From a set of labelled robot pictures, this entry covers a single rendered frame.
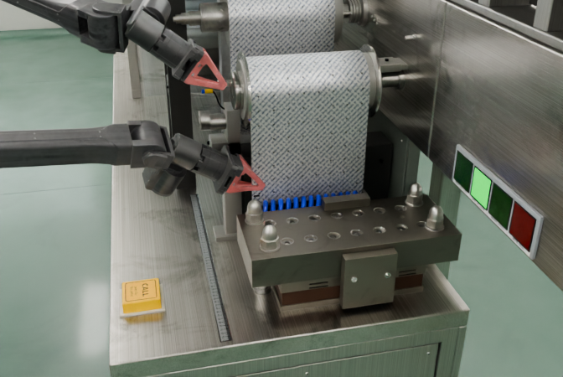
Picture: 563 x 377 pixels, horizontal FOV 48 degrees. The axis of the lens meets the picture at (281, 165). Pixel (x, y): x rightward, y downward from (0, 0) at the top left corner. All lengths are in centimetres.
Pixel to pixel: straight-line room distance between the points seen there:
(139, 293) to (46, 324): 151
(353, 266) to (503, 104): 39
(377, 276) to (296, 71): 41
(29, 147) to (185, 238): 45
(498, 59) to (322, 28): 54
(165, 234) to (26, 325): 138
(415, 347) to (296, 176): 40
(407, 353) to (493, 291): 163
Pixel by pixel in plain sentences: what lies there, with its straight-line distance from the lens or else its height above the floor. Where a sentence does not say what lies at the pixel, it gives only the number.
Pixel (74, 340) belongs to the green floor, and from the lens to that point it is 263.
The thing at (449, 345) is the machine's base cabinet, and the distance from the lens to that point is 132.
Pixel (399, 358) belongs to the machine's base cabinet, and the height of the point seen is 80.
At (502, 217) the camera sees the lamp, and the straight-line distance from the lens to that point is 103.
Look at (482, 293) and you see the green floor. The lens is 287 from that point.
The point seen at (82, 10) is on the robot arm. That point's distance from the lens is 122.
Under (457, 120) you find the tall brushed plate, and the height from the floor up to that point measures 126.
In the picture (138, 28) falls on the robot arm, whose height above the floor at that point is 138.
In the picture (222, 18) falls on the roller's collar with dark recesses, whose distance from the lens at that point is 144.
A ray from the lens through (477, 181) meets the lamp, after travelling 108.
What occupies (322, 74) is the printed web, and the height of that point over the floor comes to 129.
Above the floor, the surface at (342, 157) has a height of 111.
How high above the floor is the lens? 167
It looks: 26 degrees down
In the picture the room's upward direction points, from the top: straight up
